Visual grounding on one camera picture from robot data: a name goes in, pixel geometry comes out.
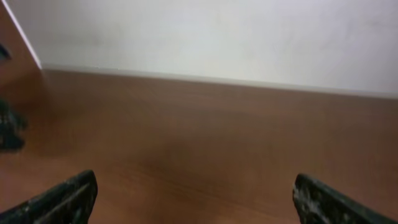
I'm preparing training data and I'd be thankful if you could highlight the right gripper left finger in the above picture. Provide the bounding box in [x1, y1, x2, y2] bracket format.
[1, 170, 98, 224]

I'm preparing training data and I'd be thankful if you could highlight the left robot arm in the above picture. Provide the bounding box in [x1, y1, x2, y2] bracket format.
[1, 99, 27, 151]

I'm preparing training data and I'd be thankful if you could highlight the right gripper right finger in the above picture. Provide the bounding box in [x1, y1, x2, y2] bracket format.
[292, 174, 397, 224]

